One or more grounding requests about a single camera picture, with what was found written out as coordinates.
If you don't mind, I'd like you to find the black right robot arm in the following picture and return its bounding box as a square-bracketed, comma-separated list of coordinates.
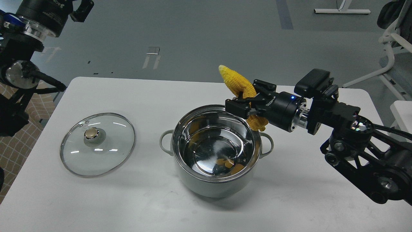
[225, 77, 411, 204]

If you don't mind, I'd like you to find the white floor bar base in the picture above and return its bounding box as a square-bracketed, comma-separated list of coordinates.
[314, 0, 371, 15]

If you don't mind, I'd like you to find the glass pot lid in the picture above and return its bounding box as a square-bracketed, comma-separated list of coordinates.
[60, 112, 136, 178]

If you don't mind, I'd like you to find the checkered brown cloth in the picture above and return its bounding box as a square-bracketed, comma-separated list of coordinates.
[0, 93, 56, 202]

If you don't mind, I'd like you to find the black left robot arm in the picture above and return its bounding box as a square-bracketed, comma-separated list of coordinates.
[0, 0, 94, 137]

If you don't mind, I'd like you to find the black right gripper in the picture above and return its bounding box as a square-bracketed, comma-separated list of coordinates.
[225, 79, 307, 132]

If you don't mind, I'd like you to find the yellow corn cob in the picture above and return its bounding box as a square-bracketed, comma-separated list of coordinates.
[218, 65, 269, 131]

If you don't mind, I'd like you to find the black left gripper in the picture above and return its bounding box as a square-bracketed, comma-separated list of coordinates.
[16, 0, 94, 38]

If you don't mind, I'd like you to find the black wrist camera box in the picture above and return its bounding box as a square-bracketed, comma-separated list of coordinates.
[294, 69, 334, 99]

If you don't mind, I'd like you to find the grey pot with steel rim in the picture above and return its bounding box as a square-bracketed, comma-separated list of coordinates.
[159, 104, 274, 198]

